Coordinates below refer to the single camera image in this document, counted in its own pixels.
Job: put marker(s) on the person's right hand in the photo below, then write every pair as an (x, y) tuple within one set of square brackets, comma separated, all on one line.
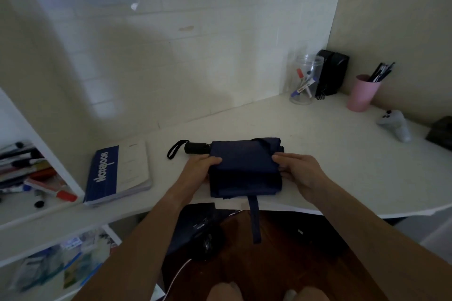
[(305, 173)]

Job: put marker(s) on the pink cup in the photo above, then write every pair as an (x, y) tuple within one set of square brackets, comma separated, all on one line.
[(362, 94)]

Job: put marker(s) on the white marker with blue cap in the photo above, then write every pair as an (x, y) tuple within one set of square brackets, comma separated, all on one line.
[(303, 87)]

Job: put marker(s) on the pile of markers and pens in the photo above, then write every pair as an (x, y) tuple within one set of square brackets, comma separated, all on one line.
[(24, 168)]

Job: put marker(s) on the person's right fingers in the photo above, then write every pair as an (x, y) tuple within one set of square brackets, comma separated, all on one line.
[(284, 163)]

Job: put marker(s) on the dark box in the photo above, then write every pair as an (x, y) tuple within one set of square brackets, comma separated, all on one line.
[(441, 134)]

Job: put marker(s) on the navy umbrella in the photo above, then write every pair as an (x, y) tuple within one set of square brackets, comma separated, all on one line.
[(243, 170)]

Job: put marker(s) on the person's right forearm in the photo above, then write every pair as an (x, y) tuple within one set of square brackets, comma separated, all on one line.
[(381, 244)]

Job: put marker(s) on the red and white marker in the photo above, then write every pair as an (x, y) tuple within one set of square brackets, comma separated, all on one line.
[(53, 189)]

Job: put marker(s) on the blue and white notebook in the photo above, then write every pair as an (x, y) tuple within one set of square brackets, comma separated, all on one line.
[(118, 172)]

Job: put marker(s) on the person's left forearm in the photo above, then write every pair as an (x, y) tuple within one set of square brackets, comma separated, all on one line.
[(141, 248)]

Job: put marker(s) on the black speaker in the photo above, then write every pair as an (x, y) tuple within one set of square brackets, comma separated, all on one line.
[(333, 71)]

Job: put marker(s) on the person's knees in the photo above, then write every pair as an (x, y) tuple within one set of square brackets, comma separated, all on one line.
[(226, 293)]

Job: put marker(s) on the bunch of dark pens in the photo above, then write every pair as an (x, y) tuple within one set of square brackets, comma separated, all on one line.
[(380, 72)]

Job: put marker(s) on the white shelf unit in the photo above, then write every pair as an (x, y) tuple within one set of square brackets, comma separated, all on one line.
[(42, 226)]

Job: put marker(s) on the black bag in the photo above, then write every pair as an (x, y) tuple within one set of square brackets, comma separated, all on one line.
[(199, 226)]

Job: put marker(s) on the white game controller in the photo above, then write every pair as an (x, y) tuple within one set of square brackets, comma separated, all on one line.
[(397, 125)]

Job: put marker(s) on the clear plastic jar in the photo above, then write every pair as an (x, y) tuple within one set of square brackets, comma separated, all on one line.
[(306, 64)]

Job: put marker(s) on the person's left hand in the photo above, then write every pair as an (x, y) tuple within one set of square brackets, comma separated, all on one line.
[(196, 177)]

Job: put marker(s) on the pile of packets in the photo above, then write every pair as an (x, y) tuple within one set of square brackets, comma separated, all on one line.
[(67, 262)]

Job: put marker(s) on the person's left fingers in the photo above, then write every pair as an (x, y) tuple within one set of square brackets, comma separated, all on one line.
[(212, 161)]

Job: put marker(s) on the orange capped marker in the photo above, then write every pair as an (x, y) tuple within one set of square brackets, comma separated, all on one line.
[(300, 73)]

